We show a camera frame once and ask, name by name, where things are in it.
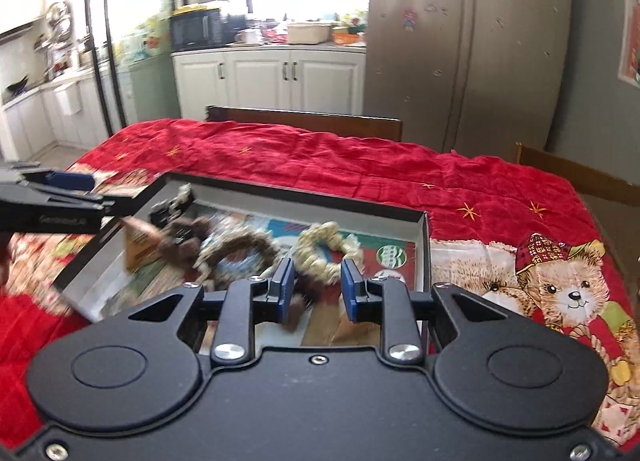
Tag brown fuzzy hair claw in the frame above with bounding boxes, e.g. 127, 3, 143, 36
280, 273, 321, 332
160, 216, 213, 269

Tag black door frame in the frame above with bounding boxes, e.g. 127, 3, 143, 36
82, 0, 128, 137

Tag silver refrigerator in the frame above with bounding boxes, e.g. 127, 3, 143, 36
365, 0, 573, 154

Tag brown cream scrunchie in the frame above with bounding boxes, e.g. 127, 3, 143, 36
197, 228, 278, 282

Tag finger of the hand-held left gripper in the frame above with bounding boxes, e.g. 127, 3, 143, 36
22, 170, 96, 192
30, 190, 139, 216

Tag brown wooden chair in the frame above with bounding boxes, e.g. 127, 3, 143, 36
515, 142, 640, 202

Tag pink paper poster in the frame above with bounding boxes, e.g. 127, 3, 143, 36
617, 6, 640, 87

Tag brown paper packet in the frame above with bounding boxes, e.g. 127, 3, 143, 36
120, 215, 166, 274

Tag red printed blanket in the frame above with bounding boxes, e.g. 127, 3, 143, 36
0, 118, 632, 447

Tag metal pots rack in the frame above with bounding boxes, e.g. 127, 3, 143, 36
47, 1, 76, 37

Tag flower bouquet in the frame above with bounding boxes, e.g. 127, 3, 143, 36
340, 11, 370, 34

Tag black white lace scrunchie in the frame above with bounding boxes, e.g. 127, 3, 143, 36
150, 184, 197, 227

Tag yellow cloth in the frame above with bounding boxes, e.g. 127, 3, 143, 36
172, 2, 221, 16

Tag white hanging bin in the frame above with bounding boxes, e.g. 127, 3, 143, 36
54, 82, 83, 116

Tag black shallow box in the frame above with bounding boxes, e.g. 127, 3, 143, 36
52, 172, 432, 347

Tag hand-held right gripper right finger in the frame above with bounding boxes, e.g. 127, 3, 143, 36
340, 258, 511, 364

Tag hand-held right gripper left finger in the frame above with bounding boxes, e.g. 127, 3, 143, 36
127, 257, 297, 364

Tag orange box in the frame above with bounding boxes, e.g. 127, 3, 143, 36
332, 27, 366, 46

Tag black microwave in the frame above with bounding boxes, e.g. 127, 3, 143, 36
170, 8, 223, 52

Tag white plastic basin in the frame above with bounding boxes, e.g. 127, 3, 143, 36
286, 21, 333, 44

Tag white kitchen cabinet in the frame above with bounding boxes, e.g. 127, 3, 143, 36
171, 44, 367, 117

